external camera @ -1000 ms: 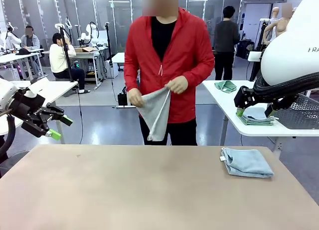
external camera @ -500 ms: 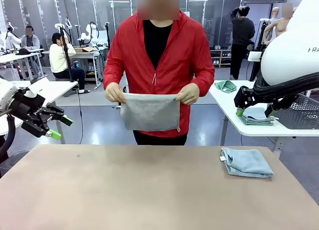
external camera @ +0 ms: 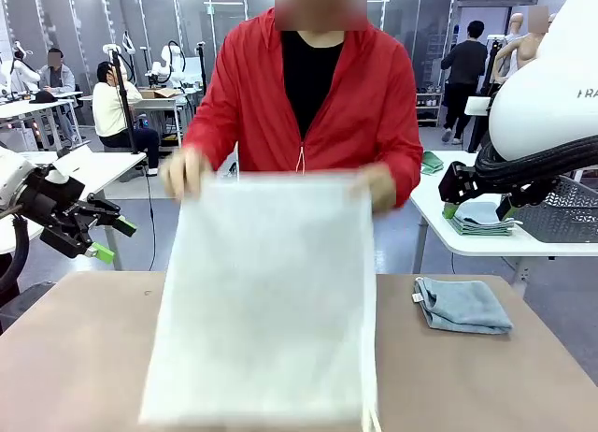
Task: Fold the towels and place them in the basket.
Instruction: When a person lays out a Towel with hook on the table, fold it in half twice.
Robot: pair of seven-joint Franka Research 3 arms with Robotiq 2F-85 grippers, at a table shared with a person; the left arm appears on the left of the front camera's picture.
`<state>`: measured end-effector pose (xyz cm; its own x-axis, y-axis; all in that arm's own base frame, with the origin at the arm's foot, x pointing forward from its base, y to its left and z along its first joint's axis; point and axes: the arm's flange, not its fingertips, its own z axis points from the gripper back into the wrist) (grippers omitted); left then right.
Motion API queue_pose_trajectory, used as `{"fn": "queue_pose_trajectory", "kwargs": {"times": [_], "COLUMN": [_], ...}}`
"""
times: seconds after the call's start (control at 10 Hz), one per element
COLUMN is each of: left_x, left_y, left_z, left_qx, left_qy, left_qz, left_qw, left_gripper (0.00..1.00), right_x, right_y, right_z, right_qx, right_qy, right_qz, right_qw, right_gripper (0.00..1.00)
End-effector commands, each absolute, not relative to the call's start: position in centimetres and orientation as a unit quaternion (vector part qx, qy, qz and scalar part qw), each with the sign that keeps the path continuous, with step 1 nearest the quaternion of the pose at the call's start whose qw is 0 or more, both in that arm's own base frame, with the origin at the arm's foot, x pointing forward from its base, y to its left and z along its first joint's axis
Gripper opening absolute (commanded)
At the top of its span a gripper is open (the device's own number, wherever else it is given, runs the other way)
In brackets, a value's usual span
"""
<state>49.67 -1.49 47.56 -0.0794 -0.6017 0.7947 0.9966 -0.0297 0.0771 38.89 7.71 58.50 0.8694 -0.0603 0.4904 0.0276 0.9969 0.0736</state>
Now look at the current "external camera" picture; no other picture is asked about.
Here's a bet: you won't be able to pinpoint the person's right forearm red sleeve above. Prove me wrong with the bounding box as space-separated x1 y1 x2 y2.
181 122 223 171

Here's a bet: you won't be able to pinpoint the black tripod stand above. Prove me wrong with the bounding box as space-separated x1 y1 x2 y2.
107 48 151 155

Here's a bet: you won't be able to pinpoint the white small desk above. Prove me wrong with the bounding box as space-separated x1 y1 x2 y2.
0 89 93 153

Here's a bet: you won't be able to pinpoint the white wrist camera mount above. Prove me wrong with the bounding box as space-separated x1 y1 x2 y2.
48 146 93 185
464 96 492 119

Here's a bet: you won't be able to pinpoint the person in red jacket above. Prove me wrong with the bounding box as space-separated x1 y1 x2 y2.
180 0 424 209

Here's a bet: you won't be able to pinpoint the white terry towel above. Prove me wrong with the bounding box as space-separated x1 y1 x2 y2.
138 172 379 432

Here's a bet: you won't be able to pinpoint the person in cream top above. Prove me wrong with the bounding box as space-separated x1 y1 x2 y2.
92 61 163 177

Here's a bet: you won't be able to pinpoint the black floor cable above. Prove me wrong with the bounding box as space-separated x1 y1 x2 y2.
139 169 158 271

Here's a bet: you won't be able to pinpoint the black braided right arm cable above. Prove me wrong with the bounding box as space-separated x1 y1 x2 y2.
474 135 598 195

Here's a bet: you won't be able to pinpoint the white long desk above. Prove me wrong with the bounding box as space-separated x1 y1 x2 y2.
78 93 192 167

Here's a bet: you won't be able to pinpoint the white mannequin black trousers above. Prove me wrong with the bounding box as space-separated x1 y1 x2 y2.
485 13 525 101

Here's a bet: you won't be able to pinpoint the beige mannequin dark trousers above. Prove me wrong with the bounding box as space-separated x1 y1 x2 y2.
493 5 548 85

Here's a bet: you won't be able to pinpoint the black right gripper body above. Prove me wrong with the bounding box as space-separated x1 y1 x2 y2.
474 171 534 196

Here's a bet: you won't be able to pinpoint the person's left hand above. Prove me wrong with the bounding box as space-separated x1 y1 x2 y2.
349 163 397 213

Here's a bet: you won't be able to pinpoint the white robot with black joints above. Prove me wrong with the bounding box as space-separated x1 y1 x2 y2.
0 39 42 96

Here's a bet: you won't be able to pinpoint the grey lattice plastic basket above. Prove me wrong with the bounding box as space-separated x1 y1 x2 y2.
511 173 598 244

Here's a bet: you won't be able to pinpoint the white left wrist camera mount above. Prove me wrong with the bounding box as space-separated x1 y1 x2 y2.
48 146 93 185

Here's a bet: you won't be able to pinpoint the person in black long sleeves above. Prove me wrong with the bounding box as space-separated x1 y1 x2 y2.
440 20 490 146

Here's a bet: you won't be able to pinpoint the blue-grey terry towel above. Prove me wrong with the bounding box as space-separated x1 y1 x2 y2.
412 276 515 336

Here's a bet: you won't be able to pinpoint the person in grey hoodie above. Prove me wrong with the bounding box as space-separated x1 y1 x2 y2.
36 48 78 146

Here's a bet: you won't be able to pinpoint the folded green towel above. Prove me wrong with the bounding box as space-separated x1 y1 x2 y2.
450 219 515 238

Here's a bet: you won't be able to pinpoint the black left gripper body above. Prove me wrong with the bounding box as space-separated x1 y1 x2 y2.
25 166 94 259

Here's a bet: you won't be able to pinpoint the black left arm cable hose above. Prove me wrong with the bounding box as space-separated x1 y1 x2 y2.
0 211 33 307

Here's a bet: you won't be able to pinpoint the low shelf rack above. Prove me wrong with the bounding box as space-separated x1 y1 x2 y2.
414 90 444 128

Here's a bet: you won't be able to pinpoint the white robot arm black cables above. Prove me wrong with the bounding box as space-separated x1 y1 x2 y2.
103 29 137 85

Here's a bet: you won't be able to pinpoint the person's right hand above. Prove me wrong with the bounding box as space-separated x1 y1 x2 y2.
161 146 214 200

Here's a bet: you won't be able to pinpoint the folded pale blue towel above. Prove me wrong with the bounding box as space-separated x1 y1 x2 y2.
450 201 516 227

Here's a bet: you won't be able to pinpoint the black pole stand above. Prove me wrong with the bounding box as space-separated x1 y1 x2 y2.
194 41 212 94

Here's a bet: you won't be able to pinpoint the white table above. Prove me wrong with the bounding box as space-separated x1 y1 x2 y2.
409 150 598 293
0 150 148 271

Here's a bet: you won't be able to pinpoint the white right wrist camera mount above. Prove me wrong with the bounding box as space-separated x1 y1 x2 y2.
464 96 492 119

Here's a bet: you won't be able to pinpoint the open cardboard box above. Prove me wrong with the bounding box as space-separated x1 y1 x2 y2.
138 87 181 100

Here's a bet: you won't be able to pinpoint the person's left forearm red sleeve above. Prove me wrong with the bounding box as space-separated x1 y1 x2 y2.
387 122 424 209

